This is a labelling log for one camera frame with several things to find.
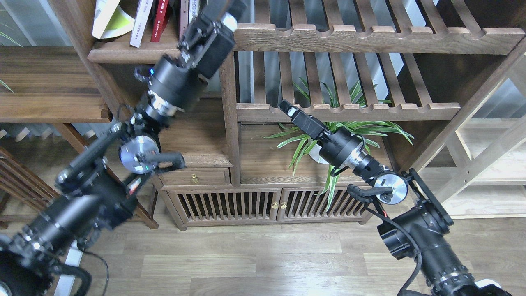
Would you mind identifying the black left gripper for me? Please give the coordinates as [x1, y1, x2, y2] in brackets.
[146, 0, 247, 113]

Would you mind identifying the dark wooden bookshelf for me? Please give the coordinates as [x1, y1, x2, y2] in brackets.
[48, 0, 526, 231]

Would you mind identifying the right slatted cabinet door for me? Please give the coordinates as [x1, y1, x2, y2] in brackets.
[271, 187, 372, 224]

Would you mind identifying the white plant pot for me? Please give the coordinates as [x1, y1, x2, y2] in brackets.
[309, 143, 329, 164]

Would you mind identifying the light wooden shelf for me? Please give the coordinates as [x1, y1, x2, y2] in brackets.
[419, 54, 526, 219]

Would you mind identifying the green spider plant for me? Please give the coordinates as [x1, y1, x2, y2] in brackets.
[261, 78, 414, 211]

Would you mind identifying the slatted cabinet door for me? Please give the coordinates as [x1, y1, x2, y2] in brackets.
[167, 189, 282, 227]
[271, 187, 372, 224]

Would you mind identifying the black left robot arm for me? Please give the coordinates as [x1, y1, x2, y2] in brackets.
[1, 0, 246, 296]

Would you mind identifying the red cover book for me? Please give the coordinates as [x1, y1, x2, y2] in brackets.
[150, 0, 173, 43]

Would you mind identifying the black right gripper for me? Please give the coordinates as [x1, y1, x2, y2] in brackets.
[279, 99, 365, 170]

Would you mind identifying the dark slatted wooden chair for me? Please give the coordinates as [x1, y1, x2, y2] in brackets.
[0, 148, 60, 230]

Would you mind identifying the white stand leg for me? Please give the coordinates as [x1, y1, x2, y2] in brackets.
[53, 240, 83, 296]

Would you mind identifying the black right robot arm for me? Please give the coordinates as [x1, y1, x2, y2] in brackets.
[279, 100, 508, 296]

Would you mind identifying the yellow cover book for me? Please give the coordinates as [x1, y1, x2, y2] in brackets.
[92, 0, 134, 39]

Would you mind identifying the left slatted cabinet door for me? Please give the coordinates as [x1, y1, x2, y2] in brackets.
[167, 189, 282, 227]

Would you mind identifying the white lavender book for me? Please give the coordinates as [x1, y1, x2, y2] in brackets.
[129, 0, 156, 48]

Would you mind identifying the red white upright book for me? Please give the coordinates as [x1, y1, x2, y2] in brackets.
[188, 0, 202, 24]

